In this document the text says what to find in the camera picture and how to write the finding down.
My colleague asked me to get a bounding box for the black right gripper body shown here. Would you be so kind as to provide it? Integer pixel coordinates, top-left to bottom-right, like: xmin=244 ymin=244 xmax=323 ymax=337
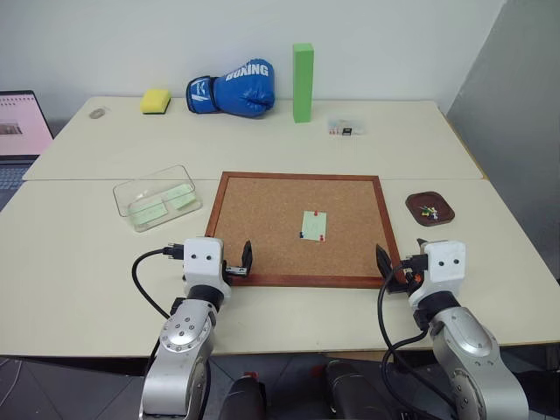
xmin=384 ymin=264 xmax=422 ymax=296

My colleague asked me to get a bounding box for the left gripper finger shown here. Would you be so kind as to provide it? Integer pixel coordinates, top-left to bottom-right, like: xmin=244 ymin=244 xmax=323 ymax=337
xmin=240 ymin=239 xmax=254 ymax=277

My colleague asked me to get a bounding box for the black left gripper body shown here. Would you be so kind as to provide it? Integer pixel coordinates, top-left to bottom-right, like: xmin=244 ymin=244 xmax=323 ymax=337
xmin=221 ymin=259 xmax=250 ymax=281

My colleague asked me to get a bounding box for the wood framed cork board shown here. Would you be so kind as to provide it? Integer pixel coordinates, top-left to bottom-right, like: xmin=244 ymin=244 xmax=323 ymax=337
xmin=204 ymin=171 xmax=403 ymax=290

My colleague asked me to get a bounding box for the pinned green paper note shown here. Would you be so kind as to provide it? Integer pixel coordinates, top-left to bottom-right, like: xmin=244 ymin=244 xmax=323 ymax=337
xmin=301 ymin=210 xmax=328 ymax=243

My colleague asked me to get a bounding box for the brown oval tray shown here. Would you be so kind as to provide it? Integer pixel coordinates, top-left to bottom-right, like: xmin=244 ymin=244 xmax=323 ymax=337
xmin=404 ymin=191 xmax=457 ymax=228

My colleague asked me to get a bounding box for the dark rounded shape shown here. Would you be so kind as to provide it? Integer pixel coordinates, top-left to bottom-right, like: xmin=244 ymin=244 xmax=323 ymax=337
xmin=322 ymin=359 xmax=393 ymax=420
xmin=218 ymin=370 xmax=268 ymax=420

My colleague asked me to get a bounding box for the clear plastic box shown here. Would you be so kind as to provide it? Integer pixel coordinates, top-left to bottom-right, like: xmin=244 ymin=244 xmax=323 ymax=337
xmin=112 ymin=164 xmax=205 ymax=234

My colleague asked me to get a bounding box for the small clear box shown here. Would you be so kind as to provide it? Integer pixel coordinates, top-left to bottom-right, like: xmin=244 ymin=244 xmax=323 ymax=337
xmin=326 ymin=115 xmax=367 ymax=138

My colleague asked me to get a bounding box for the grey partition panel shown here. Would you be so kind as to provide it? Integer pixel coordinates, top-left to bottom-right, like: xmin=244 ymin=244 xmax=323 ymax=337
xmin=444 ymin=0 xmax=560 ymax=284

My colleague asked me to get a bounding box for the blue boxing glove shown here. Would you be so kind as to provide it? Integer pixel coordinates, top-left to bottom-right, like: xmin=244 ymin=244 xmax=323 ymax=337
xmin=185 ymin=58 xmax=277 ymax=119

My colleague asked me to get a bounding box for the yellow sponge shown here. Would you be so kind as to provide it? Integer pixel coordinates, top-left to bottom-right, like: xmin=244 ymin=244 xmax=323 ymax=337
xmin=139 ymin=88 xmax=172 ymax=117

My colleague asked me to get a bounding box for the tall green block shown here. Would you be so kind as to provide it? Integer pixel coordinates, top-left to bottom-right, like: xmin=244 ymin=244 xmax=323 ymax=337
xmin=291 ymin=42 xmax=315 ymax=124

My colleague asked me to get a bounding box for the open laptop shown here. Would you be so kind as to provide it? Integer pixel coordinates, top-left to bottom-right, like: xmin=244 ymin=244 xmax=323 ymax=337
xmin=0 ymin=89 xmax=55 ymax=212

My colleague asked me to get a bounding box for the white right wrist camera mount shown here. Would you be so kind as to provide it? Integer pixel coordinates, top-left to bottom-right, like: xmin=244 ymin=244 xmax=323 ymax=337
xmin=407 ymin=239 xmax=467 ymax=304

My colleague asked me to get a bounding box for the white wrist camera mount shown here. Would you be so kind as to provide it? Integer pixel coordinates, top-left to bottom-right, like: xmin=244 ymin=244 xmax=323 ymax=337
xmin=181 ymin=237 xmax=234 ymax=299
xmin=407 ymin=239 xmax=467 ymax=304

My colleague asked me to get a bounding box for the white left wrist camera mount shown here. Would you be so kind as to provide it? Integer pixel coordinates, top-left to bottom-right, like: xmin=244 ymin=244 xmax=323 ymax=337
xmin=181 ymin=237 xmax=234 ymax=299

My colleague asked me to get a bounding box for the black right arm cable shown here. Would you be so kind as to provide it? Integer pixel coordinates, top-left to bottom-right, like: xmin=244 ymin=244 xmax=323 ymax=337
xmin=377 ymin=255 xmax=457 ymax=413

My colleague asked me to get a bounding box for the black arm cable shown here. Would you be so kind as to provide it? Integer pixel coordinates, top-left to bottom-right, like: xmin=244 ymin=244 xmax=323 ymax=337
xmin=377 ymin=255 xmax=457 ymax=413
xmin=131 ymin=241 xmax=186 ymax=321

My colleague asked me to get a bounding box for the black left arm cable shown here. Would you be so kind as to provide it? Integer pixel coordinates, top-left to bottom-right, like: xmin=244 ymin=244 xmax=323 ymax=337
xmin=131 ymin=241 xmax=186 ymax=321

